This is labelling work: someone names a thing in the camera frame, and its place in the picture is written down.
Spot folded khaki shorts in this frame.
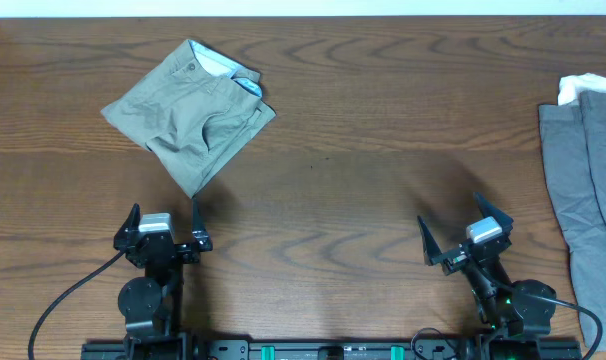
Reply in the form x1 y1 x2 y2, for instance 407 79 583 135
101 39 276 197

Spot grey shorts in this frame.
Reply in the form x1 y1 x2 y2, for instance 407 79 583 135
539 91 606 351

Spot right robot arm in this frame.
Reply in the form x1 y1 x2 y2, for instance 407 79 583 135
417 193 556 359

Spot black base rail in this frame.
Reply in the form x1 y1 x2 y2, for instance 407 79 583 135
81 338 582 360

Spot white garment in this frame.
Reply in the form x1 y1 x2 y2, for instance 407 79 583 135
557 73 606 106

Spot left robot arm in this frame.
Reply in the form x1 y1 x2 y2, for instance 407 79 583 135
113 201 213 359

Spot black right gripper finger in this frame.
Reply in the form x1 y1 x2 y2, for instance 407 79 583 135
417 216 442 266
473 192 514 233

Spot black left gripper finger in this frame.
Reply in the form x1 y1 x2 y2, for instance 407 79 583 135
117 203 141 240
191 200 207 244

